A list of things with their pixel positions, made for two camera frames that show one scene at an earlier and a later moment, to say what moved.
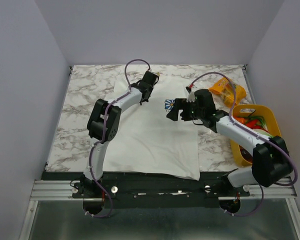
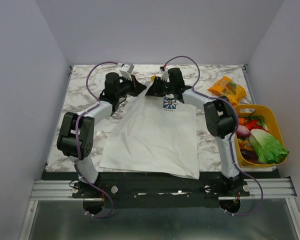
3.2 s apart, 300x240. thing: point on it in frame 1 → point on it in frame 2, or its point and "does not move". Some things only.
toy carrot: [241, 120] does not move
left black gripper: [151, 90] → [137, 88]
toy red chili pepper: [251, 124] does not move
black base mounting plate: [125, 191] does not move
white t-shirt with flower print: [149, 143] does not move
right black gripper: [182, 110] → [157, 87]
